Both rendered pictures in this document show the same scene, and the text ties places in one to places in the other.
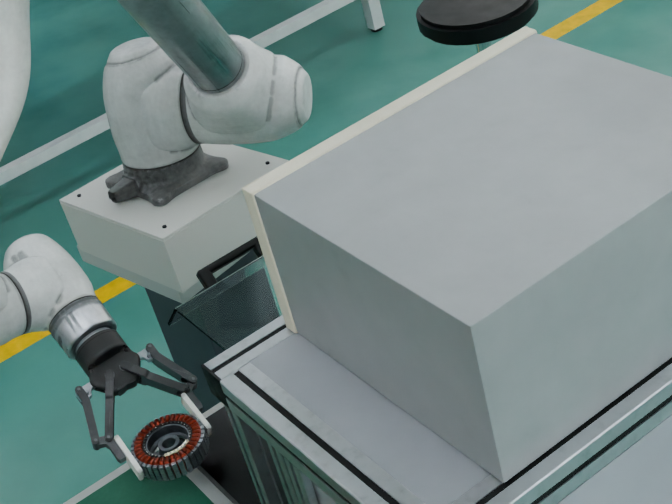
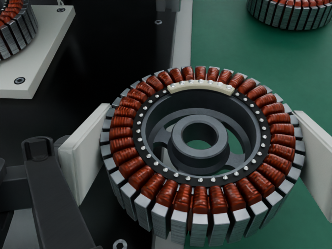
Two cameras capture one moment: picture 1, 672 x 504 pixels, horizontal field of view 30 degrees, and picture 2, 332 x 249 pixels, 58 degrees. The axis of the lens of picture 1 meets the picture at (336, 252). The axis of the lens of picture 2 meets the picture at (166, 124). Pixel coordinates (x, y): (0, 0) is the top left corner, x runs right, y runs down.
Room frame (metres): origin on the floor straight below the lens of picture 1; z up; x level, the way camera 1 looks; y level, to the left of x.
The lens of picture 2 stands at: (1.51, 0.36, 0.96)
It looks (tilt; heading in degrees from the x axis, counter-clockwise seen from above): 50 degrees down; 213
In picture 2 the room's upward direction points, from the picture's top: 2 degrees counter-clockwise
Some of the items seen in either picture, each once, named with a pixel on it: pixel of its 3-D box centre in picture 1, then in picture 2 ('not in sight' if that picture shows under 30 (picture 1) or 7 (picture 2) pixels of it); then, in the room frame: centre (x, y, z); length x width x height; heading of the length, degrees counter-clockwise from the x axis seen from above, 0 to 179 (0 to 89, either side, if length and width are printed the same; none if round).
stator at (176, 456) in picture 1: (170, 446); (198, 143); (1.41, 0.31, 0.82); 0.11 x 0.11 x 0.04
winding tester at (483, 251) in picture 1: (515, 227); not in sight; (1.14, -0.20, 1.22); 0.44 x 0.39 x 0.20; 117
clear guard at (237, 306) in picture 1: (294, 311); not in sight; (1.35, 0.08, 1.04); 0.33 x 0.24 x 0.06; 27
